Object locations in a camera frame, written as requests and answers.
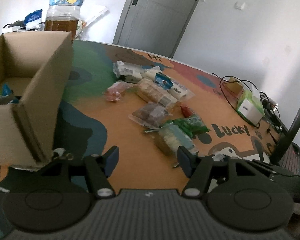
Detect light green cracker packet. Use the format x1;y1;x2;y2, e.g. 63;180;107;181
145;124;198;157

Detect dark green snack packet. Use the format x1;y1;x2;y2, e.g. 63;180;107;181
164;114;210;138

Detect red small snack packet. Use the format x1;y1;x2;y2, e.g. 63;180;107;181
180;105;194;118

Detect brown clear snack packet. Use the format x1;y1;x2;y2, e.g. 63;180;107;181
128;102;171;129

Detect pink candy packet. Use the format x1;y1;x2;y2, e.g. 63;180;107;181
104;81;134;102

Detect white long snack packet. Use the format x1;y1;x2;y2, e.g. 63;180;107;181
145;66;194;102

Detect long biscuit packet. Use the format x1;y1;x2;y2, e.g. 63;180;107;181
135;78;178;109

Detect blue small snack packet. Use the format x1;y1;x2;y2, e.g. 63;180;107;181
154;73;173;90

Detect blue white snack packet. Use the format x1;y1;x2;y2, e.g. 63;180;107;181
1;83;19;105

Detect white green tissue box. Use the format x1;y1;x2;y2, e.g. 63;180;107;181
237;87;264;126

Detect colourful cartoon table mat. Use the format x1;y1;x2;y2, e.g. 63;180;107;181
0;39;282;240

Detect open cardboard box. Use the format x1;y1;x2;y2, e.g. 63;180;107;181
0;31;73;168

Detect small yellow box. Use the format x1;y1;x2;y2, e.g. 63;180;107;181
225;76;243;95

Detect large cooking oil bottle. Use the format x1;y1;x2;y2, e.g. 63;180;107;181
44;0;84;40

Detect grey door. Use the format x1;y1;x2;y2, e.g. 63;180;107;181
113;0;199;57

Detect blue bag on rack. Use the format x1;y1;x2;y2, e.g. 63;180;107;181
24;9;42;25

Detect black cable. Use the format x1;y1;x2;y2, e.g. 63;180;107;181
212;73;286;140

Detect white wall switch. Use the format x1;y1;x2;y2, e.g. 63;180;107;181
235;2;245;10

